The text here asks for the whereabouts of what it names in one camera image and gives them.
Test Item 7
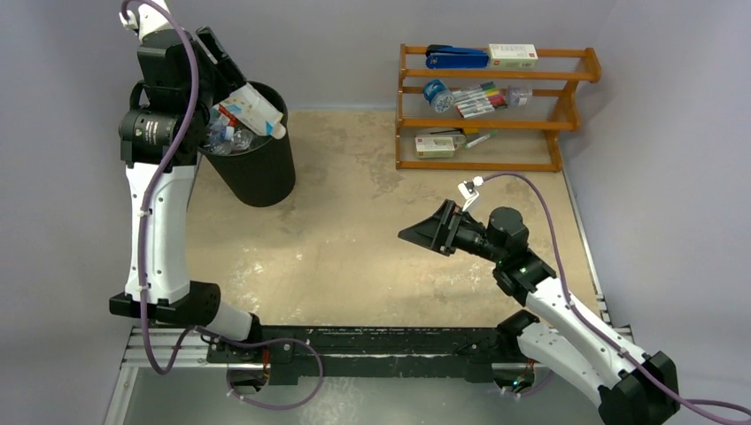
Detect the white label bottle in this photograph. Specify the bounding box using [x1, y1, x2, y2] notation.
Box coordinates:
[215, 82, 287, 139]

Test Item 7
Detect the clear bottle white cap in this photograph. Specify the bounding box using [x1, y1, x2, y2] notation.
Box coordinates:
[204, 121, 256, 156]

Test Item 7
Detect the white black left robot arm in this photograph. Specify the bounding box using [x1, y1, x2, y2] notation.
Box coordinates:
[109, 27, 264, 362]

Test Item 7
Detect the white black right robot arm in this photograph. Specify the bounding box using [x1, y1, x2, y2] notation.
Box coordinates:
[398, 200, 680, 424]

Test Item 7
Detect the black plastic waste bin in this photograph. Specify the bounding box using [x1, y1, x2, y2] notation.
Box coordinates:
[198, 81, 296, 207]

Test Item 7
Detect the white green stapler box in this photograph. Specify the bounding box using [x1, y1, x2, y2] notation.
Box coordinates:
[414, 135, 466, 159]

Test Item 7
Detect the green white marker pen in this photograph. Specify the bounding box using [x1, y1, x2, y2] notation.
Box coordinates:
[464, 130, 499, 149]

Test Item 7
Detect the orange wooden shelf rack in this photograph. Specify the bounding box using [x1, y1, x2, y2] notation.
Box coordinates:
[395, 44, 602, 173]

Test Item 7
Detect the pack of coloured markers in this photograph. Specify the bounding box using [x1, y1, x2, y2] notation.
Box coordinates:
[453, 81, 508, 119]

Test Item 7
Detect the blue tape dispenser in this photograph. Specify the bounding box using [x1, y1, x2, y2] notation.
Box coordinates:
[422, 79, 454, 113]

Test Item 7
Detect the small clear jar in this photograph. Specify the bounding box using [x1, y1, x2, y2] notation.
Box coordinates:
[506, 86, 533, 108]

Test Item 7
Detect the blue stapler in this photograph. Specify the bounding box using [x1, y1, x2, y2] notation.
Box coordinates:
[425, 44, 489, 69]

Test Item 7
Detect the white green box top shelf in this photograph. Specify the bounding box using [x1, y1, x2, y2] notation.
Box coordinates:
[487, 43, 538, 70]

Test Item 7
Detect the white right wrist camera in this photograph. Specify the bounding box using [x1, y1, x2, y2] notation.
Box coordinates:
[457, 176, 484, 213]

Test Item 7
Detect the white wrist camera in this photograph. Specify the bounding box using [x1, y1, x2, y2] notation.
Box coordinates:
[118, 0, 174, 42]
[457, 176, 484, 213]

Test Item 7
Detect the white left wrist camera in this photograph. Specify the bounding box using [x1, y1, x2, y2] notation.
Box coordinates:
[118, 0, 174, 42]

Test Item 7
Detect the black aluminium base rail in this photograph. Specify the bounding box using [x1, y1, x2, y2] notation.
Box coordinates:
[120, 323, 638, 394]

